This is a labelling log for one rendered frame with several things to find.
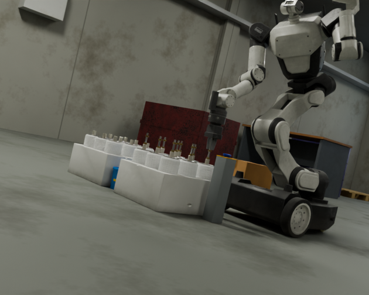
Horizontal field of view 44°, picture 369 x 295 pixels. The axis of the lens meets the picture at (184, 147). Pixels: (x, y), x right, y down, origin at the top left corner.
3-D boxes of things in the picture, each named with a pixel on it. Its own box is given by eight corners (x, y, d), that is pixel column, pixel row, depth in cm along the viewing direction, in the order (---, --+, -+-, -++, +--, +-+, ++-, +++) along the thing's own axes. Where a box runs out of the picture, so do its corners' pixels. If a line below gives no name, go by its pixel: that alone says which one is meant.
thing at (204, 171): (209, 201, 238) (218, 167, 238) (203, 201, 230) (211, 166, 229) (193, 196, 242) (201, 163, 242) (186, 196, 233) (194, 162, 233)
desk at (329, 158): (261, 178, 825) (272, 132, 823) (340, 199, 703) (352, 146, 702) (231, 172, 773) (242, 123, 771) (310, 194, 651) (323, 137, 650)
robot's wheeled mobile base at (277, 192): (280, 212, 306) (291, 163, 305) (350, 236, 266) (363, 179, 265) (211, 204, 264) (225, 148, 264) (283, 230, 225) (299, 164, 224)
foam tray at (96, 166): (119, 178, 307) (125, 152, 307) (154, 192, 278) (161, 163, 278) (67, 171, 281) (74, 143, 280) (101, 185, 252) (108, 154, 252)
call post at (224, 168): (212, 219, 225) (226, 157, 225) (222, 223, 220) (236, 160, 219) (201, 218, 220) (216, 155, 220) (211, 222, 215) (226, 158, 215)
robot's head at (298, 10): (295, 6, 245) (286, -3, 240) (307, 5, 238) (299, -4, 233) (290, 16, 244) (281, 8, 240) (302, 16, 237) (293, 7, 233)
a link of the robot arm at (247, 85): (232, 101, 245) (255, 89, 255) (244, 96, 236) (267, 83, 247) (223, 83, 244) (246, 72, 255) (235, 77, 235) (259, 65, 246)
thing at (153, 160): (154, 188, 236) (161, 154, 236) (160, 192, 227) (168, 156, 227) (136, 185, 232) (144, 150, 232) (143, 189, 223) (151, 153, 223)
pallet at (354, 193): (343, 193, 1005) (344, 188, 1005) (384, 204, 933) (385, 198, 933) (308, 187, 919) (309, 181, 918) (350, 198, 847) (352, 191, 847)
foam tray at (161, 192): (170, 198, 265) (177, 168, 265) (215, 217, 235) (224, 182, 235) (112, 192, 240) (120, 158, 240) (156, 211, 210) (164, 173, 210)
